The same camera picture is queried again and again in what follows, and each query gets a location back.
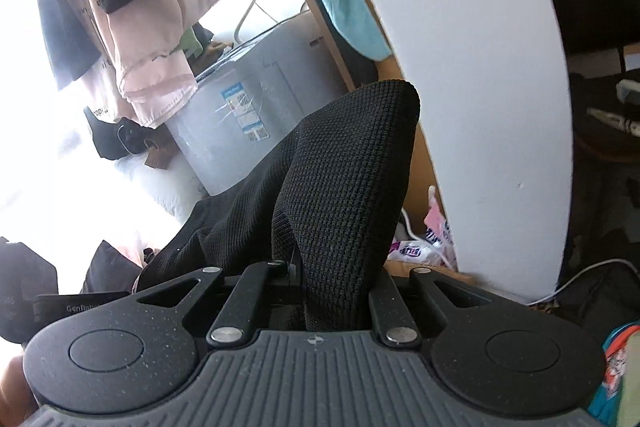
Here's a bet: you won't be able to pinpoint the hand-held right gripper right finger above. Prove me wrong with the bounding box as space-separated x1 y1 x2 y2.
369 267 494 349

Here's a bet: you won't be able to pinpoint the pink white snack packet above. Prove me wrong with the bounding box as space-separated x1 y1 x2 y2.
390 187 459 271

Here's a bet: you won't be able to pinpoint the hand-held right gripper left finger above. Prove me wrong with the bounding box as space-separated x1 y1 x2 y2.
135 259 306 351

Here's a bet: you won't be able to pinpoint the black pants with patterned lining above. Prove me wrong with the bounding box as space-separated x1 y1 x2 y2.
82 79 421 333

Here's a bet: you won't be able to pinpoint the white cable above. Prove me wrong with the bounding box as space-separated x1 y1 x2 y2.
549 257 640 304

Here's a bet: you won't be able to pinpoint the pink hanging garment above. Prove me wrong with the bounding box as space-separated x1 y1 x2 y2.
82 0 234 130

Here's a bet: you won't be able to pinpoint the black chair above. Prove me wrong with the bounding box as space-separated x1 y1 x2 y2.
542 0 640 74

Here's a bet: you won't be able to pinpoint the colourful printed bag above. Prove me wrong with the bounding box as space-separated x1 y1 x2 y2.
585 322 640 427

